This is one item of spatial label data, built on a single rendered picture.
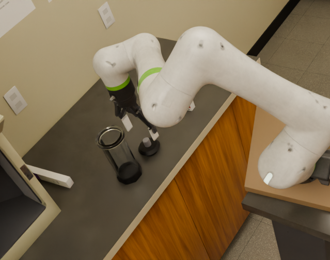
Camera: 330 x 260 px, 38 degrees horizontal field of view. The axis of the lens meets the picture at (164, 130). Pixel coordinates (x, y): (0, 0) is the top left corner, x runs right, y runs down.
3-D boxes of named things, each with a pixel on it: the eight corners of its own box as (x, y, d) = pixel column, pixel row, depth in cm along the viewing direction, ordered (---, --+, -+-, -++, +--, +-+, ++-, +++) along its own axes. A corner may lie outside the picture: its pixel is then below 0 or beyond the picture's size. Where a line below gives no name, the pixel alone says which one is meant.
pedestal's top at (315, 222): (369, 167, 164) (369, 160, 162) (333, 243, 149) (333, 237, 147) (282, 144, 182) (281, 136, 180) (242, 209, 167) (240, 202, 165)
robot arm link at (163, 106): (202, 103, 120) (161, 82, 116) (175, 143, 125) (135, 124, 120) (188, 75, 136) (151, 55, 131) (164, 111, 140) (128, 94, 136)
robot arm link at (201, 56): (362, 122, 128) (198, 24, 110) (324, 168, 134) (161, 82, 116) (341, 101, 140) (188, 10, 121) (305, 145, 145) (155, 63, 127)
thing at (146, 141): (135, 155, 195) (130, 144, 191) (148, 139, 199) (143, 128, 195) (152, 162, 190) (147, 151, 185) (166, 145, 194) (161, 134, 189)
